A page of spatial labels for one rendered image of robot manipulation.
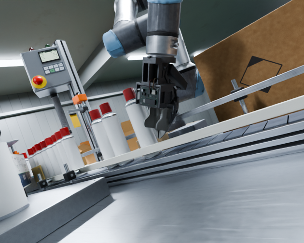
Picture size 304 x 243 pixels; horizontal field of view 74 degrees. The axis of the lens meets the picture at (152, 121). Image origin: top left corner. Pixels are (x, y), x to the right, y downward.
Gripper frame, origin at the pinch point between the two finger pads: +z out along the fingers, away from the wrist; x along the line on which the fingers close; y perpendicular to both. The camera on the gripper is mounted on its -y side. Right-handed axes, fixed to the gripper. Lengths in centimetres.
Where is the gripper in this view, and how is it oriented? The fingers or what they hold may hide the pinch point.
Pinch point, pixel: (160, 133)
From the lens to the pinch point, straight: 55.9
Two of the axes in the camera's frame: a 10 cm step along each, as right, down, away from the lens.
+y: -5.6, 2.0, -8.0
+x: 8.2, 2.0, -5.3
